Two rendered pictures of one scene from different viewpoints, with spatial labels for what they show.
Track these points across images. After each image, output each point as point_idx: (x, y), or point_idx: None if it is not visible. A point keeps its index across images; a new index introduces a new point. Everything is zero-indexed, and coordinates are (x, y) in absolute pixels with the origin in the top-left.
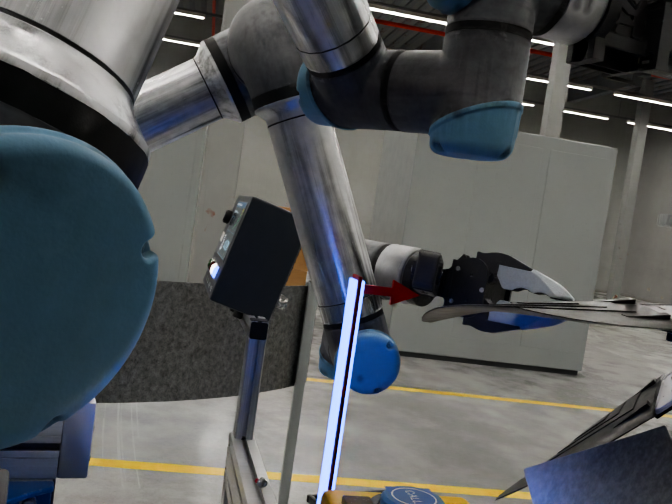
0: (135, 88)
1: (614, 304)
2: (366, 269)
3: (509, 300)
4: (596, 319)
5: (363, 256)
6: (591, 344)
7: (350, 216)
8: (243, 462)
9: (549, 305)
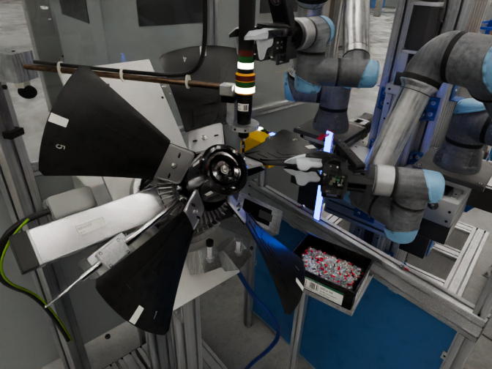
0: (294, 68)
1: (266, 156)
2: (367, 156)
3: (323, 184)
4: (264, 143)
5: (370, 150)
6: None
7: (378, 132)
8: (435, 284)
9: (284, 148)
